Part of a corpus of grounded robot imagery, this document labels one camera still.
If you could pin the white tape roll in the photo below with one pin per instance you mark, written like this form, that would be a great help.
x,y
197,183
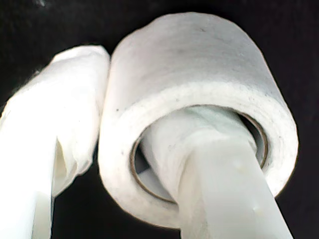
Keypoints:
x,y
189,64

